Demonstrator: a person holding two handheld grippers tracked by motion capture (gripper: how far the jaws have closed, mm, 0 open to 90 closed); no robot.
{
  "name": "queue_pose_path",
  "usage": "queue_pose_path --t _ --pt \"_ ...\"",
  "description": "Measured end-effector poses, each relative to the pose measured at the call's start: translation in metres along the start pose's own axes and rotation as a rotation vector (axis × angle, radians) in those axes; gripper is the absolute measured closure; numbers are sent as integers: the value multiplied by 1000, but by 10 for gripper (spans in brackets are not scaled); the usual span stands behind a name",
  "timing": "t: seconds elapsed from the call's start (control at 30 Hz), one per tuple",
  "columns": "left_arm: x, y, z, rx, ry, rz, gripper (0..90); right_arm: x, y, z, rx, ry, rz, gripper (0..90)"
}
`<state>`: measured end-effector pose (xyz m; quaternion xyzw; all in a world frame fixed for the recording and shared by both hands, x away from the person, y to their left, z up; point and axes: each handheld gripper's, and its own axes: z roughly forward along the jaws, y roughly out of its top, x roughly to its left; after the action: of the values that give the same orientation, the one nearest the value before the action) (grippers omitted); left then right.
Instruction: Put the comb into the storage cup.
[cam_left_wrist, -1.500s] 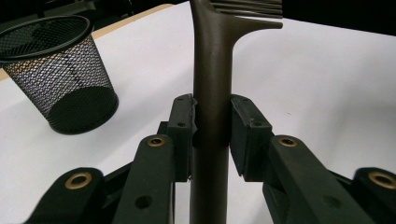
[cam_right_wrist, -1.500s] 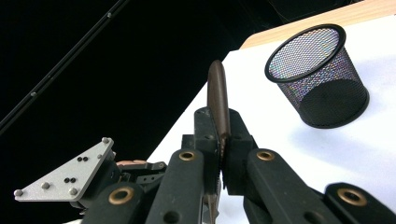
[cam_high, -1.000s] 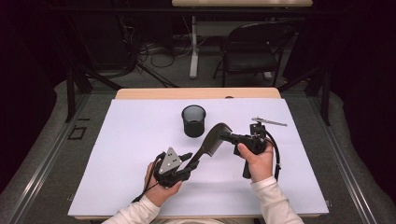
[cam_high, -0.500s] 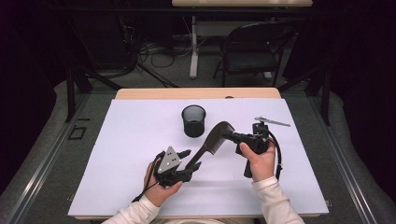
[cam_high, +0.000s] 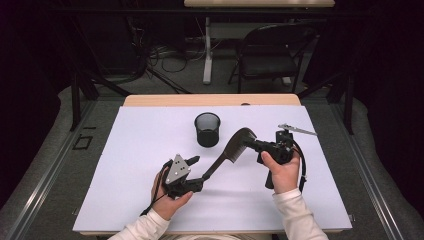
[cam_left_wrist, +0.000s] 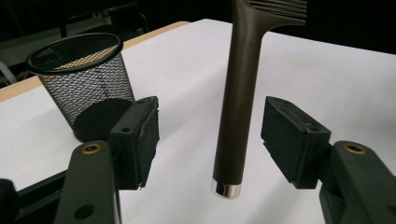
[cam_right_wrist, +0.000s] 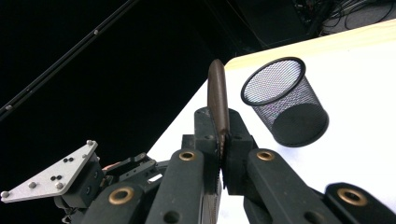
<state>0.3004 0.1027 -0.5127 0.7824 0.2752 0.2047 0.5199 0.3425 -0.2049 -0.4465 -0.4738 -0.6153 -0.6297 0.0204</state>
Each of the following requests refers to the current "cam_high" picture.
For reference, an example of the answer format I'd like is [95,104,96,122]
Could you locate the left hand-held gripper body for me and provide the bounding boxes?
[161,153,196,200]

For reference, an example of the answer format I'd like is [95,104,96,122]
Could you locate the person's left hand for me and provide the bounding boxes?
[150,166,194,222]

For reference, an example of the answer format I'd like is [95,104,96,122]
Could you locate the wooden table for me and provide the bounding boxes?
[123,93,302,108]

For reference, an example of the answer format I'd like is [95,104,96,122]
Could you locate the black folding chair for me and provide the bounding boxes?
[228,23,318,94]

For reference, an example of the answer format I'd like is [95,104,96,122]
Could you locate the white desk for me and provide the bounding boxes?
[183,0,336,85]

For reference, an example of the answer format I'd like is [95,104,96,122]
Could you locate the black metal stand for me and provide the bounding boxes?
[296,69,355,136]
[68,66,134,133]

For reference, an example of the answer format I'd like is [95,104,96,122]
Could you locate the person's right hand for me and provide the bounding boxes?
[260,150,301,195]

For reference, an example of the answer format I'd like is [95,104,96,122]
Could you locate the black mesh cup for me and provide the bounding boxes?
[194,112,222,148]

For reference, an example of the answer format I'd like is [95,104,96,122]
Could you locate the floor cables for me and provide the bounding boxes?
[146,43,205,74]

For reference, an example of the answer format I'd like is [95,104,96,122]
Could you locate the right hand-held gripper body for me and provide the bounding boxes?
[256,123,318,190]

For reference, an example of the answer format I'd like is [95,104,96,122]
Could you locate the white board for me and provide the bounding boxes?
[72,104,353,233]

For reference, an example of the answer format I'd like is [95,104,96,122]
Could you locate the black wrist cord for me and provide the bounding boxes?
[140,161,169,217]
[292,139,308,193]

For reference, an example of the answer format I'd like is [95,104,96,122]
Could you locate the black comb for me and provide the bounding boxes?
[201,127,258,183]

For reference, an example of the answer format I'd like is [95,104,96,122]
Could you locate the grey metal floor rail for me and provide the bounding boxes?
[6,99,98,240]
[329,99,405,240]

